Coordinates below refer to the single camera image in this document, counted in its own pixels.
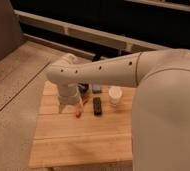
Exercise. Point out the grey cabinet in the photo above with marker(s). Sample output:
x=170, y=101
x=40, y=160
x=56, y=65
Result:
x=11, y=35

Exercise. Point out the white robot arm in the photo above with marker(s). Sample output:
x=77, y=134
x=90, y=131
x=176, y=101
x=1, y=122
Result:
x=161, y=104

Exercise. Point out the white cup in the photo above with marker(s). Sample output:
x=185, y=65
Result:
x=115, y=94

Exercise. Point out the black bowl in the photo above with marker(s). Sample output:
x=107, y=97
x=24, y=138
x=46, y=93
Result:
x=83, y=89

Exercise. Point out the wooden table board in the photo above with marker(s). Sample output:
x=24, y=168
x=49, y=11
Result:
x=64, y=139

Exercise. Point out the white sponge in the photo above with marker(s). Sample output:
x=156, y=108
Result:
x=96, y=88

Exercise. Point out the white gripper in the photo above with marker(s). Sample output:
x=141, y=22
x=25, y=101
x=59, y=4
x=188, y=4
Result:
x=69, y=95

